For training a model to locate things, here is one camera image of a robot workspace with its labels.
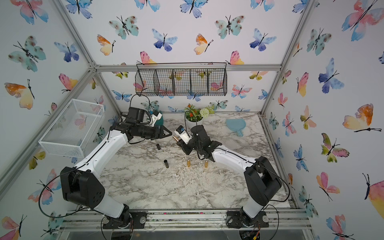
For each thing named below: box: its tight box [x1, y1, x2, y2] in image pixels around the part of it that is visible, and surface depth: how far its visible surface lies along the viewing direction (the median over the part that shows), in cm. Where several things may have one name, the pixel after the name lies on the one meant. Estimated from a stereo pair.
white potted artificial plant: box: [184, 103, 215, 129], surface depth 102 cm
